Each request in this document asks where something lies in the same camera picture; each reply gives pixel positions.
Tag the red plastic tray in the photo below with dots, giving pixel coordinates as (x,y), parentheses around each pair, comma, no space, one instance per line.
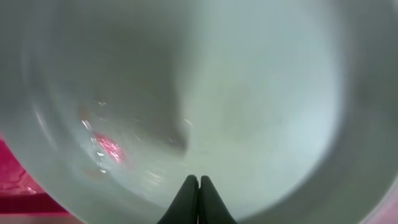
(20,194)

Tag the pale blue plate bottom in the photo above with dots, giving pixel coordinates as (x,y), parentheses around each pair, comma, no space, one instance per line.
(289,107)

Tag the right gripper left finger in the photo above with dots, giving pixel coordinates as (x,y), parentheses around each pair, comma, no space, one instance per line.
(183,209)

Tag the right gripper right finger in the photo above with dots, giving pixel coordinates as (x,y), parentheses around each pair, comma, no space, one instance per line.
(211,208)

